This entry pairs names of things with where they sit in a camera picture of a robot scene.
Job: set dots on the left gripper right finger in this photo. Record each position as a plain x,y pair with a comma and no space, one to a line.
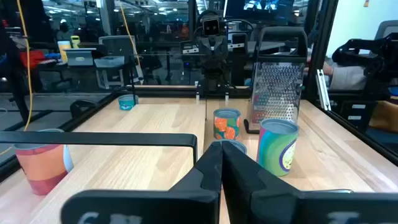
248,193

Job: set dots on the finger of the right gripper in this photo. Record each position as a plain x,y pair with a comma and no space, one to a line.
221,48
206,48

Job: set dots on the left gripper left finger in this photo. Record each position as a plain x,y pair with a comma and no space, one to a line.
211,168

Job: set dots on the white mushroom label can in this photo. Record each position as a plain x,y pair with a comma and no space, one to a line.
237,146

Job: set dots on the orange fruit label can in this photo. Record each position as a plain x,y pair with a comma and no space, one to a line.
227,124

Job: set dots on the green striped label can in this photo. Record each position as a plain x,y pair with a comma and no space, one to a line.
273,149

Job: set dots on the teal tuna fish can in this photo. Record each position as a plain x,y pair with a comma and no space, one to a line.
127,104

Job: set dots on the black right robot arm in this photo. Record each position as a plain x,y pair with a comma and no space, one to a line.
214,77

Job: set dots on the steel box grater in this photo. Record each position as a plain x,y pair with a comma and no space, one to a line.
276,90

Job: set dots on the grey mesh chair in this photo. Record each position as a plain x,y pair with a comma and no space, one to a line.
116,46

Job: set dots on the grey box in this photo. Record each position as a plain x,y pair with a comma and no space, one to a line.
79,57

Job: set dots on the black equipment box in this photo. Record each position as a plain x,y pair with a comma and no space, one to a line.
348,124

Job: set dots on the yellow white container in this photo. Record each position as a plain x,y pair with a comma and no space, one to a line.
64,49

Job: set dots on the person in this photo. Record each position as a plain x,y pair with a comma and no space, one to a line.
348,77

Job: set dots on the red bag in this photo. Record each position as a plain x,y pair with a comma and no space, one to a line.
32,59

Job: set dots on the grey office chair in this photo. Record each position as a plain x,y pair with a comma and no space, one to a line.
388,29

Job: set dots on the red orange label can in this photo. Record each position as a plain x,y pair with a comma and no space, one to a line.
40,168

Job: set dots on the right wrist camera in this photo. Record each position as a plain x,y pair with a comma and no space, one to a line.
211,28

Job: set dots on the silver metal bracket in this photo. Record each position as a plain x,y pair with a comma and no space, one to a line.
323,90

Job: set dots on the wooden shelf black frame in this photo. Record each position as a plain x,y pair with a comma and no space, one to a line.
93,139

